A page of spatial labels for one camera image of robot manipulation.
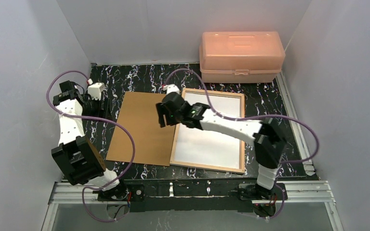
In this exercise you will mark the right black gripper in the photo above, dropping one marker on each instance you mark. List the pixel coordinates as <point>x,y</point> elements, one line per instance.
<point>165,112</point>

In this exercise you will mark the aluminium rail frame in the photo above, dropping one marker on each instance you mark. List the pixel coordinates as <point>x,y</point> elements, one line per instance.
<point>310,205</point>

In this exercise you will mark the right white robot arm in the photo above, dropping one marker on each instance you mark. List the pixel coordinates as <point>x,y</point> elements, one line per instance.
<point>265,136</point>

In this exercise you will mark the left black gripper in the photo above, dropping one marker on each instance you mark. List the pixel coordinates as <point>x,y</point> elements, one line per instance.
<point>101,106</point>

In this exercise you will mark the orange plastic storage box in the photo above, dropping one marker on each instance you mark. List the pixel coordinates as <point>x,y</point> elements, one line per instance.
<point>240,57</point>

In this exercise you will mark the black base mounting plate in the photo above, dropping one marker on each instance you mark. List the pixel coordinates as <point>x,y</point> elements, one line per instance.
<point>187,195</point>

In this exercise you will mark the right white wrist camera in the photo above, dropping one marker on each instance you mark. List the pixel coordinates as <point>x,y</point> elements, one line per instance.
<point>170,89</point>

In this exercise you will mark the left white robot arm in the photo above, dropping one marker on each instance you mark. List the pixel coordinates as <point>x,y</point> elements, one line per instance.
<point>75,155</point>

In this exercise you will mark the printed photo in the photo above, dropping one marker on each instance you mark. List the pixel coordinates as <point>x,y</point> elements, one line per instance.
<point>209,130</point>

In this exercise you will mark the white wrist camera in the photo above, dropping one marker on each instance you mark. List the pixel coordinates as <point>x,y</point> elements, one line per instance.
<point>95,89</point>
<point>170,89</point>

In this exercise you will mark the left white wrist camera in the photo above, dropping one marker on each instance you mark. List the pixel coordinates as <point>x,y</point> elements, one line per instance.
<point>95,89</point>

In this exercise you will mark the brown backing board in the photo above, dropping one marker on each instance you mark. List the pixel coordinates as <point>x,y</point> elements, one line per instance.
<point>138,115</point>

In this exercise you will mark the picture frame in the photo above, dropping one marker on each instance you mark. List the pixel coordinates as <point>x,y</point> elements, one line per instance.
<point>209,130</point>

